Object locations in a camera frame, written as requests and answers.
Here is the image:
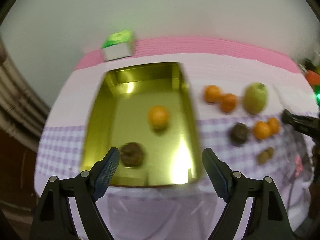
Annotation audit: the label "beige curtain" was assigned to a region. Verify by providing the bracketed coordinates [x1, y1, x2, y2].
[0, 43, 50, 152]

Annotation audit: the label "green white tissue box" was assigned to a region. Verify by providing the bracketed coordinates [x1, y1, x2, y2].
[101, 30, 136, 61]

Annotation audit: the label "small orange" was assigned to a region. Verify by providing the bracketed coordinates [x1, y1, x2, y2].
[253, 121, 272, 140]

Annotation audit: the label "red orange bag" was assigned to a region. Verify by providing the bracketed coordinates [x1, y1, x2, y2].
[305, 70, 320, 87]

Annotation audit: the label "orange tangerine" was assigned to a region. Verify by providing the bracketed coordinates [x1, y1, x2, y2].
[204, 85, 222, 103]
[220, 93, 238, 113]

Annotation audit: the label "dark brown mangosteen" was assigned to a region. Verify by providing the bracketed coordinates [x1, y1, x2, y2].
[229, 122, 249, 145]
[120, 142, 145, 167]

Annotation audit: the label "small orange kumquat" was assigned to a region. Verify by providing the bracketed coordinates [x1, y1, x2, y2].
[267, 117, 281, 135]

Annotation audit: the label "pink purple checkered tablecloth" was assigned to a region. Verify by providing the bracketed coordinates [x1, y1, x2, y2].
[34, 38, 318, 239]

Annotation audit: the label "green pear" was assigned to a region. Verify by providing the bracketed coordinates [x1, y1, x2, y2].
[242, 82, 268, 115]

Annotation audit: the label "small brown kiwi fruits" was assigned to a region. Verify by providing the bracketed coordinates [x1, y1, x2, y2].
[257, 147, 274, 165]

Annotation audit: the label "gold rectangular metal tin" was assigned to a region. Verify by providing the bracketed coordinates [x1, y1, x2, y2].
[81, 62, 202, 187]

